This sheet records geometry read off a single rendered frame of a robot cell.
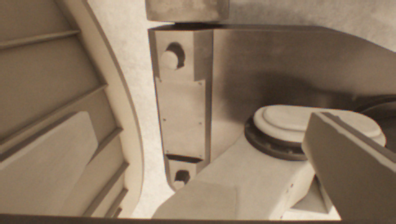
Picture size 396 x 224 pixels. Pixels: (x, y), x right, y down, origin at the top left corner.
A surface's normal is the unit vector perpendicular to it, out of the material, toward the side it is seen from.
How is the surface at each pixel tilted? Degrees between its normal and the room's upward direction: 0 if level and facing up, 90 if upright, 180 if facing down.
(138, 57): 0
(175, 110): 0
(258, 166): 90
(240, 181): 90
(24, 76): 90
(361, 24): 0
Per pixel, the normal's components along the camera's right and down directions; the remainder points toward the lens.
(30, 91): 0.94, -0.14
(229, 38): -0.22, 0.47
